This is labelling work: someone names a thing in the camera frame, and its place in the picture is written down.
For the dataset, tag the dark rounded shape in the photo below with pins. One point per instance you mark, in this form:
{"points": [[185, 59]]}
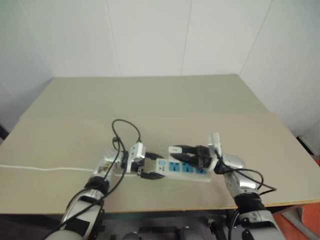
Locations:
{"points": [[132, 236], [188, 233]]}

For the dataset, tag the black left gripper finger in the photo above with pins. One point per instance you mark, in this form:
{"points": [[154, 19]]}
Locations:
{"points": [[155, 155], [153, 176]]}

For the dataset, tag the white power strip blue sockets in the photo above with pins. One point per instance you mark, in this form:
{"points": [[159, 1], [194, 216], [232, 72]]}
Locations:
{"points": [[185, 170]]}

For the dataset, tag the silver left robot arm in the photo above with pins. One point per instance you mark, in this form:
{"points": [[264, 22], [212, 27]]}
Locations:
{"points": [[75, 212]]}

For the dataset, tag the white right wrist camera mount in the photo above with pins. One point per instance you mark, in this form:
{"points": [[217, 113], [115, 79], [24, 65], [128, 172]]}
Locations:
{"points": [[214, 141]]}

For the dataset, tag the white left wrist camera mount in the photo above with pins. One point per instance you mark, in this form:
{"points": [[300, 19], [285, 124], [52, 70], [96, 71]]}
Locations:
{"points": [[136, 151]]}

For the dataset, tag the white charger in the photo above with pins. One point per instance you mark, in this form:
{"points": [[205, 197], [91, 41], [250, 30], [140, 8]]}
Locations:
{"points": [[175, 149]]}

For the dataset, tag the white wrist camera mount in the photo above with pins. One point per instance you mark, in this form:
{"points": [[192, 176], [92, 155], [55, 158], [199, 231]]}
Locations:
{"points": [[136, 151], [214, 141]]}

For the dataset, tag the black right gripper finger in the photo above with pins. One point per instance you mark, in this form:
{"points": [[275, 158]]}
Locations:
{"points": [[186, 160], [187, 148]]}

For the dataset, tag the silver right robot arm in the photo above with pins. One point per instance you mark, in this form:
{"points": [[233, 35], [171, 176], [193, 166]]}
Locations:
{"points": [[240, 185]]}

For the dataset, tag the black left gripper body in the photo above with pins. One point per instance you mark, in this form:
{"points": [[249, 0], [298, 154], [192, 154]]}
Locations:
{"points": [[137, 167]]}

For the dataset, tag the orange object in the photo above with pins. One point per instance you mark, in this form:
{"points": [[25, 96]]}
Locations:
{"points": [[300, 220]]}

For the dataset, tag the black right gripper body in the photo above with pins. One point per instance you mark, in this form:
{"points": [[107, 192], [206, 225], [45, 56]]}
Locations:
{"points": [[205, 160]]}

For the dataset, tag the dark object beside table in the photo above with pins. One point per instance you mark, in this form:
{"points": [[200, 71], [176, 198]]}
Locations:
{"points": [[3, 135]]}

